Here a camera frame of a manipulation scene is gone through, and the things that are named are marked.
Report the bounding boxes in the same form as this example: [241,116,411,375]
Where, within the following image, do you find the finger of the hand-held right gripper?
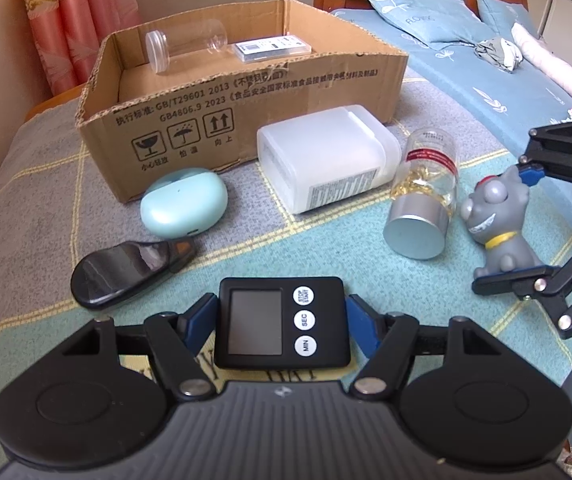
[471,222,572,339]
[515,117,572,213]

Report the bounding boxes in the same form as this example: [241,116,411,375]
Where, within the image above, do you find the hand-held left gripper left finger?
[60,293,219,403]

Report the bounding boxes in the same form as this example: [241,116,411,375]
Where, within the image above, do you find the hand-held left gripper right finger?
[344,293,498,397]

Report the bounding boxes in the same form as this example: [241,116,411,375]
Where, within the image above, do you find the grey cat toy figure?
[459,163,548,281]

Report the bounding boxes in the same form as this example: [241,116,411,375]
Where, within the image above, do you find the black digital timer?
[214,276,352,370]

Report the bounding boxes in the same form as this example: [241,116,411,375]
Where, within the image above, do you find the brown cardboard box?
[74,0,411,205]

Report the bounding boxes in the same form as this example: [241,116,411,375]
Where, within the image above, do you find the clear plastic jar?
[144,18,230,75]

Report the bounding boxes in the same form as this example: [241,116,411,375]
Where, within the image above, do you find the clear labelled plastic card case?
[233,34,313,64]

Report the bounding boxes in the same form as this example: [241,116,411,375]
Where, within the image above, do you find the clear capsule jar silver lid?
[383,128,460,260]

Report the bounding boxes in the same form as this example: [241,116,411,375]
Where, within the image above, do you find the blue printed bed sheet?
[328,7,572,466]

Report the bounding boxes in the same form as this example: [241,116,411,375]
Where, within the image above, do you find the white rolled blanket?
[510,22,572,107]

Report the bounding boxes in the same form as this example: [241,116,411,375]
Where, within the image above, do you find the mint green earbuds case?
[139,167,229,239]

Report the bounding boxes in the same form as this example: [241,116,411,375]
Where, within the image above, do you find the crumpled grey white cloth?
[474,37,523,74]

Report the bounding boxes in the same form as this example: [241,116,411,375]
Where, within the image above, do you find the blue flower print pillow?
[474,0,540,36]
[355,0,490,51]

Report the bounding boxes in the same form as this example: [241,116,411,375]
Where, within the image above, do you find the white plastic bottle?
[256,104,402,215]

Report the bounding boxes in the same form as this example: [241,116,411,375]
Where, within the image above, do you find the checked green grey tablecloth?
[0,57,572,463]

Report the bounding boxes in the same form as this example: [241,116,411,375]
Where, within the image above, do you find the wooden bedside table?
[24,84,88,122]

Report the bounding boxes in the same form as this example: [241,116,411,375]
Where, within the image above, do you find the pink patterned curtain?
[16,0,140,95]

